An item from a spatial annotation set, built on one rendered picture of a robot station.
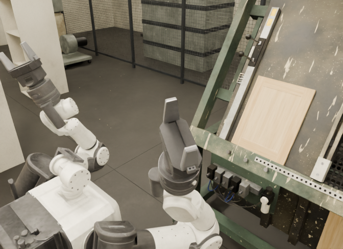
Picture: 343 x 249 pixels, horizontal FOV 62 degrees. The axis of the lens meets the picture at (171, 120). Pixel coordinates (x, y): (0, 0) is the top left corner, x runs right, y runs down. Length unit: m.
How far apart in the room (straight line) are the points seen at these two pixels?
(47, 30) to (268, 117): 3.87
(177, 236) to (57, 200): 0.35
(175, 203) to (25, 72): 0.66
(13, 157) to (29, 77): 2.56
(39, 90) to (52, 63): 4.06
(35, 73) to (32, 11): 3.88
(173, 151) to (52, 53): 4.63
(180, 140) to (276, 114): 1.42
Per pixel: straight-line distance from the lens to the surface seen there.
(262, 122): 1.94
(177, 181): 0.58
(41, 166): 1.02
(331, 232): 2.21
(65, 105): 1.07
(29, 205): 0.91
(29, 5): 4.87
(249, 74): 2.02
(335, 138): 1.81
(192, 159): 0.47
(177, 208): 0.67
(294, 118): 1.88
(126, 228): 0.76
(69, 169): 0.81
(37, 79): 1.04
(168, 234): 0.83
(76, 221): 0.82
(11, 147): 3.51
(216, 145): 2.00
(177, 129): 0.55
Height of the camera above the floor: 1.95
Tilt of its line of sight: 29 degrees down
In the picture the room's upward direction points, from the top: straight up
